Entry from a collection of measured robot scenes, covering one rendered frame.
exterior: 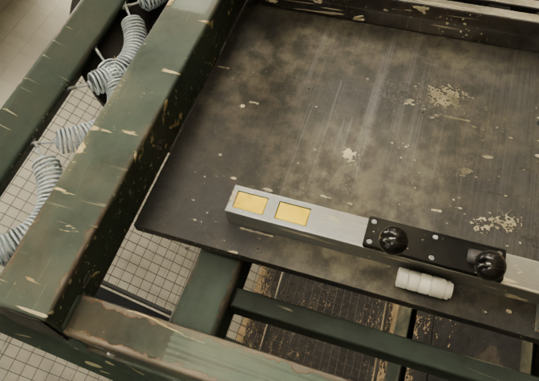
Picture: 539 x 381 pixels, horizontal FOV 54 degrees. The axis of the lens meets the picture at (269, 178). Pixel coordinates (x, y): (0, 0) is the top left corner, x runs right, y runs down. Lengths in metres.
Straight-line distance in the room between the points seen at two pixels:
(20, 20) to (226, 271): 6.02
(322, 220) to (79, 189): 0.37
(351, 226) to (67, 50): 0.96
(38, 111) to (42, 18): 5.41
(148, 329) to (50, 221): 0.22
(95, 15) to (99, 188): 0.83
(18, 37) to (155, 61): 5.65
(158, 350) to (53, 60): 0.93
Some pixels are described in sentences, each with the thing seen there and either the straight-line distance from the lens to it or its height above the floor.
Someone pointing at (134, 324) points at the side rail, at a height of 1.77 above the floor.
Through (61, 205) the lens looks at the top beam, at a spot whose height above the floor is 1.94.
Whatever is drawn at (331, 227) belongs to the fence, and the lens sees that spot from 0.83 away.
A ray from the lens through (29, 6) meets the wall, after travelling 6.89.
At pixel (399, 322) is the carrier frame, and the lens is 2.03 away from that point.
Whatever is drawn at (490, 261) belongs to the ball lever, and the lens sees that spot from 0.71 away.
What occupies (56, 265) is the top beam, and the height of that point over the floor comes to 1.90.
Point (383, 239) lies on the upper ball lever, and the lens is 0.70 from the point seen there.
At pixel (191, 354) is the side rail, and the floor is 1.69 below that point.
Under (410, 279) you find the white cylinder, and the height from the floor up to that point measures 1.45.
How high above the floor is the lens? 1.89
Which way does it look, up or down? 14 degrees down
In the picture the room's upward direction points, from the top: 61 degrees counter-clockwise
